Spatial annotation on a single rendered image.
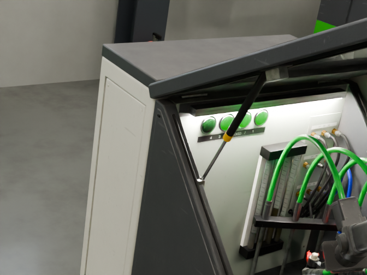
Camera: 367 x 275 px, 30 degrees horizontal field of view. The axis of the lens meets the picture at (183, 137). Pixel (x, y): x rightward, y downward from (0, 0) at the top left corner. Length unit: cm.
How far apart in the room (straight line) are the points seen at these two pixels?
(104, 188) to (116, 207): 8
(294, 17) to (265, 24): 37
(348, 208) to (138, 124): 59
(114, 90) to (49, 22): 378
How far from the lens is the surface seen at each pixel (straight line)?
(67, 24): 568
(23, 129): 491
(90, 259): 214
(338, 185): 161
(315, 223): 200
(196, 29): 637
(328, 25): 576
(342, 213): 147
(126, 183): 185
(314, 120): 203
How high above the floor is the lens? 206
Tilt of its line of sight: 24 degrees down
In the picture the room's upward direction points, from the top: 9 degrees clockwise
